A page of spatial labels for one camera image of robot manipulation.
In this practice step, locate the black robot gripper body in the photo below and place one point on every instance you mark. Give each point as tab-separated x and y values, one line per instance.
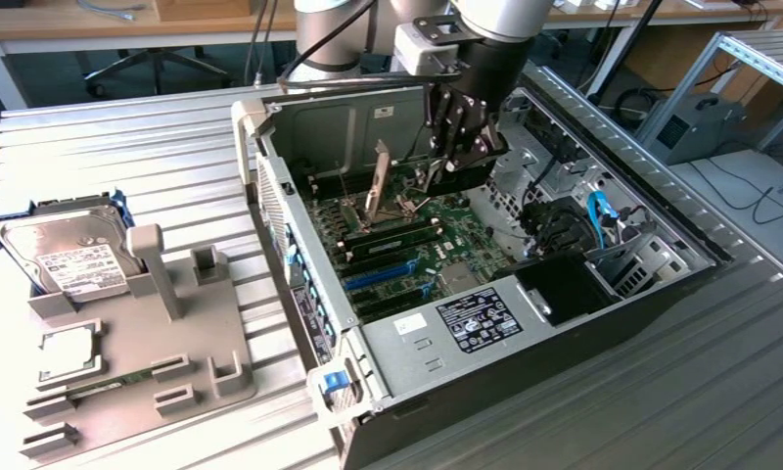
489	68

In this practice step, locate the graphics card with metal bracket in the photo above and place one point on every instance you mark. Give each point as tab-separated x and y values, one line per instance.
379	181

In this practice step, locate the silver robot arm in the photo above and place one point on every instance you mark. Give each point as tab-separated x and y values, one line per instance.
340	29

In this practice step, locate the metal socket cover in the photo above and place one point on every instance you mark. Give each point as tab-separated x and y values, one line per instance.
407	198

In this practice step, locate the green motherboard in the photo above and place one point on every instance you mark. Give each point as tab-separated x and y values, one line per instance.
457	230

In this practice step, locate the CPU socket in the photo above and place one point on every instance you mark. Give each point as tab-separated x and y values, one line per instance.
352	215

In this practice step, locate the black RAM stick with label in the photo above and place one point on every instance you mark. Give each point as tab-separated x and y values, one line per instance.
392	245

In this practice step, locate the blue expansion slot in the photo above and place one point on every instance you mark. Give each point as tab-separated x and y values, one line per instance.
379	276

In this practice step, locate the long wooden desk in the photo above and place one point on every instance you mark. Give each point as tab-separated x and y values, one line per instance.
692	12

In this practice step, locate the grey box unit with vent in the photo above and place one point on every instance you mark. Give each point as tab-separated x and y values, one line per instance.
699	127

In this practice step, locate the black expansion slot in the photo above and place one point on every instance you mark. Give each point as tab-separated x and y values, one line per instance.
392	302

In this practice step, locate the blue card retainer bar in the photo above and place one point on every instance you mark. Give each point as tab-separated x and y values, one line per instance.
292	259

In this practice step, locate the silver power supply unit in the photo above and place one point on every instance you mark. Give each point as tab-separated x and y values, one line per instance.
424	362

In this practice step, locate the black office chair base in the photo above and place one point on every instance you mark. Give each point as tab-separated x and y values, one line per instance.
156	61

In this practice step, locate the open grey PC case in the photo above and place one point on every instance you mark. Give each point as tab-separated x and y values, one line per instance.
561	382

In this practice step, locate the blue case latch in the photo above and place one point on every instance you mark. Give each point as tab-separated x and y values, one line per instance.
336	382

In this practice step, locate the wooden desk with white legs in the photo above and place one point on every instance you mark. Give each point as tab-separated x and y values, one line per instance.
72	27

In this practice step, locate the hard disk with blue caddy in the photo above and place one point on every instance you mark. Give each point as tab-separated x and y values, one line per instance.
72	254

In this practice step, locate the grey plastic parts rack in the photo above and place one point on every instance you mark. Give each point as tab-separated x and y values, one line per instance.
131	352

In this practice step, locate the green RAM stick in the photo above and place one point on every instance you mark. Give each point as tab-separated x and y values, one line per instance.
127	381

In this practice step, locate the silver CPU chip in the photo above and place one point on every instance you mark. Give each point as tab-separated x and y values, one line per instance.
68	355

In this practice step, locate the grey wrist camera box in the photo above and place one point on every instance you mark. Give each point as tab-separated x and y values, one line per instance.
421	51

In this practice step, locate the aluminium profile frame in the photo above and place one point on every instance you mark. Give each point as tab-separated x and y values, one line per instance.
757	54

